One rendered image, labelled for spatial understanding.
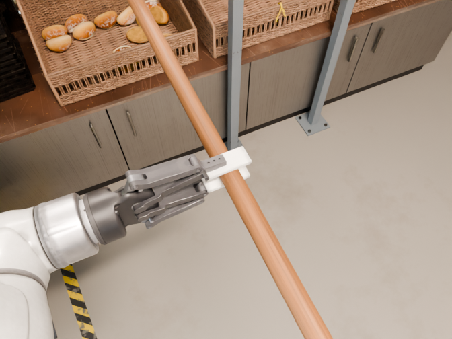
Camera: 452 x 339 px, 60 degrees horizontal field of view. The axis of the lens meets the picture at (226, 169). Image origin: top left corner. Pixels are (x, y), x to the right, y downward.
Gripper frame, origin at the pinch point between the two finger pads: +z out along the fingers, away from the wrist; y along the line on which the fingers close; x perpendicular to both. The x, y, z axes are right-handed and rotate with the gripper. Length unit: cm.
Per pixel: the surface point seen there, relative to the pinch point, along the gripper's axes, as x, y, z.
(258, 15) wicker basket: -84, 44, 52
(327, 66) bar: -74, 74, 84
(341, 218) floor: -20, 116, 69
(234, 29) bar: -73, 39, 37
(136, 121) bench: -79, 74, -3
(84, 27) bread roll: -114, 52, -10
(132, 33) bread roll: -104, 53, 7
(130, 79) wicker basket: -84, 56, -1
